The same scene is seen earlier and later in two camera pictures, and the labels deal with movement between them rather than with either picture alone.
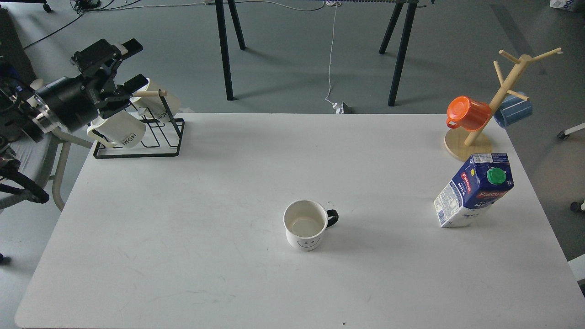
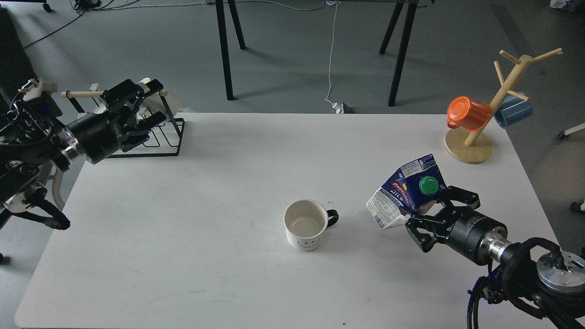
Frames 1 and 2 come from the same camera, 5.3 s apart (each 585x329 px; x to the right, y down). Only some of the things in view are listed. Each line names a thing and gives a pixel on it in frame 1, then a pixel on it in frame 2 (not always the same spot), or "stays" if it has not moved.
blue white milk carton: (483, 180) → (414, 187)
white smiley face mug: (305, 222) stays
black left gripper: (73, 101) → (96, 135)
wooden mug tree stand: (461, 145) stays
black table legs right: (411, 11) stays
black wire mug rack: (179, 133) stays
